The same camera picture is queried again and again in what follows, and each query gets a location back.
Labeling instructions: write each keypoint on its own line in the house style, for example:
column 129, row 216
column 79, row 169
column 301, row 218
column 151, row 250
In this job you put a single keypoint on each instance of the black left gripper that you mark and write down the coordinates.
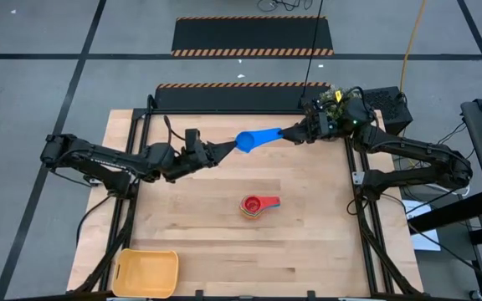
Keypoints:
column 191, row 156

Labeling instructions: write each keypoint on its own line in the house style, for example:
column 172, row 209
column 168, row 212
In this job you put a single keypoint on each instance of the yellow tag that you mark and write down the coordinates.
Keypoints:
column 338, row 96

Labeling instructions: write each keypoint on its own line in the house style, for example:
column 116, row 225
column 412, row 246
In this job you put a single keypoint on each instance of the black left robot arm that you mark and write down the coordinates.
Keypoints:
column 98, row 156

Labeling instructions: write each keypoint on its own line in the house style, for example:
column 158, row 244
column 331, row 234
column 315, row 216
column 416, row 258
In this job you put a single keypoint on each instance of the large black hazard-striped floor mat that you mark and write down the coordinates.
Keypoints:
column 251, row 35

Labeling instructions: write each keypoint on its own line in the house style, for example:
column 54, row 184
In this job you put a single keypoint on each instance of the red measuring cup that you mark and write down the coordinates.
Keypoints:
column 252, row 204

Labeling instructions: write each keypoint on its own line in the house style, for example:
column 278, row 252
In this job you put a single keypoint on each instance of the black computer case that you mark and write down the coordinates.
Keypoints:
column 391, row 108

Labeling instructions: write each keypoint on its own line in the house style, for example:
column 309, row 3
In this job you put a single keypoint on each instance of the yellow plastic basket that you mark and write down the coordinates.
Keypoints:
column 145, row 273

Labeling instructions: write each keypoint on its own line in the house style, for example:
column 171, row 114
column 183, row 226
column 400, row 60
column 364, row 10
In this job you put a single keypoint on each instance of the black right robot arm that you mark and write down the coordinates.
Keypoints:
column 416, row 150

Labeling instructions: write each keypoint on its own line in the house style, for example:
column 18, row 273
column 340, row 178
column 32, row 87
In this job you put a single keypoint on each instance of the potted plant in striped pot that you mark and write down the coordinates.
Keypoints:
column 328, row 94

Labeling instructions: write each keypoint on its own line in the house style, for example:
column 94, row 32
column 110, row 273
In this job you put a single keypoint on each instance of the white paper sheet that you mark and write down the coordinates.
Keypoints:
column 427, row 244

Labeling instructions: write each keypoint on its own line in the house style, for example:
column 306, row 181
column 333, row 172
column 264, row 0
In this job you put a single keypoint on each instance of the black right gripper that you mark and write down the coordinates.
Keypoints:
column 322, row 123

